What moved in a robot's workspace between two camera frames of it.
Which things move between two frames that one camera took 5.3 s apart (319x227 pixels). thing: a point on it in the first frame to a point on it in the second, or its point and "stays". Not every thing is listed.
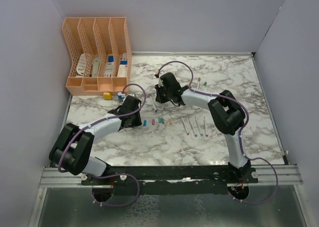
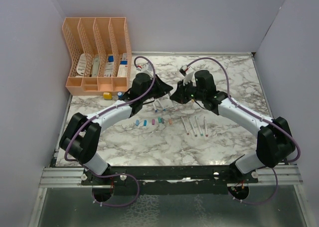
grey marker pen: x=195 y=135 stays
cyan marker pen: x=153 y=105 stays
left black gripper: x=137 y=122 to x=162 y=88
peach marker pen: x=188 y=133 stays
